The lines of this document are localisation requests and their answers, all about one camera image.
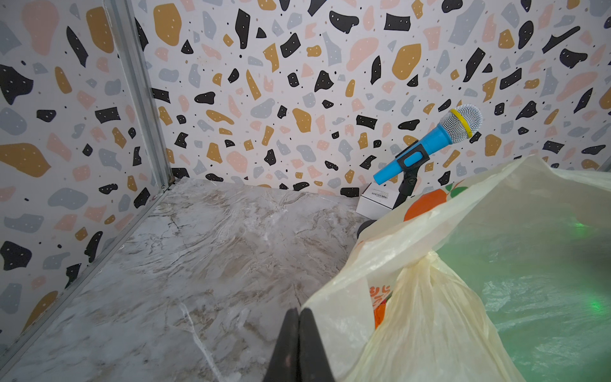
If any cream plastic bag orange print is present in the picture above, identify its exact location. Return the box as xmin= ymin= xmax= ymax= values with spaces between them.
xmin=306 ymin=157 xmax=610 ymax=381

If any black microphone stand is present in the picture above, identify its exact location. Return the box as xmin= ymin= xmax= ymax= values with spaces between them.
xmin=356 ymin=141 xmax=430 ymax=238

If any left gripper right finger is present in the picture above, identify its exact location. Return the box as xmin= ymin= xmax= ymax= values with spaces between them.
xmin=298 ymin=308 xmax=335 ymax=382

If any small white box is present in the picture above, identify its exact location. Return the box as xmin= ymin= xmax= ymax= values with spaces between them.
xmin=356 ymin=181 xmax=399 ymax=220

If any blue toy microphone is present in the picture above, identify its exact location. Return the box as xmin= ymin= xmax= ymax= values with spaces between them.
xmin=374 ymin=104 xmax=483 ymax=185

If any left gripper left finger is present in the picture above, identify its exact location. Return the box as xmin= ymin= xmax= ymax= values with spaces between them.
xmin=263 ymin=308 xmax=299 ymax=382

